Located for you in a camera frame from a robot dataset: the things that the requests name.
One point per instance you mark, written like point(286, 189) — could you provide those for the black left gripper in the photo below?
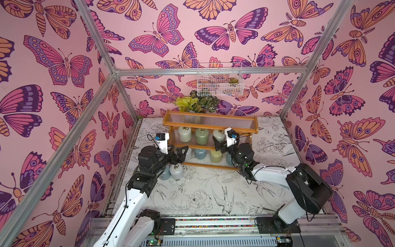
point(179, 158)

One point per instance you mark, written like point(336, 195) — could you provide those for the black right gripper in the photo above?
point(225, 147)

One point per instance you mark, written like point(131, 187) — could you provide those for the cream canister shelf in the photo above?
point(219, 135)

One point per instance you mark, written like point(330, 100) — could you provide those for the large light blue canister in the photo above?
point(165, 175)

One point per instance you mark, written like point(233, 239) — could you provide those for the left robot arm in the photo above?
point(129, 227)

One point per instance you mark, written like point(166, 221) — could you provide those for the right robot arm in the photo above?
point(301, 192)

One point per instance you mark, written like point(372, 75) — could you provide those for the white canister bottom shelf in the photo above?
point(188, 155)

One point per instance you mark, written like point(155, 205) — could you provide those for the yellow-green canister bottom shelf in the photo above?
point(215, 156)

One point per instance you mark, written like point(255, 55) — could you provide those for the blue canister bottom shelf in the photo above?
point(200, 153)

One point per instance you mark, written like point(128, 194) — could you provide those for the green canister middle shelf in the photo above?
point(202, 136)

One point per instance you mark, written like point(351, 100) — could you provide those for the wooden tiered shelf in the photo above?
point(211, 122)

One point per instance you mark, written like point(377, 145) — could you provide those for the blue canister bottom right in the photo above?
point(229, 159)

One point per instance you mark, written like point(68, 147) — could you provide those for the green leafy plant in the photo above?
point(197, 104)

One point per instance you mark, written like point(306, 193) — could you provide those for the small succulent in basket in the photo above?
point(233, 80)

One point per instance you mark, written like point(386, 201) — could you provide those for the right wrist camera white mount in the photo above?
point(232, 137)

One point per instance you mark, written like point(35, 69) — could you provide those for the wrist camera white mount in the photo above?
point(161, 140)
point(232, 137)

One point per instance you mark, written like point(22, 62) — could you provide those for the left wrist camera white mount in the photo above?
point(161, 140)

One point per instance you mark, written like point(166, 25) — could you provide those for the white wire basket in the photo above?
point(213, 80)

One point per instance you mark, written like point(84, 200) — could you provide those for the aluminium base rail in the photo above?
point(246, 231)

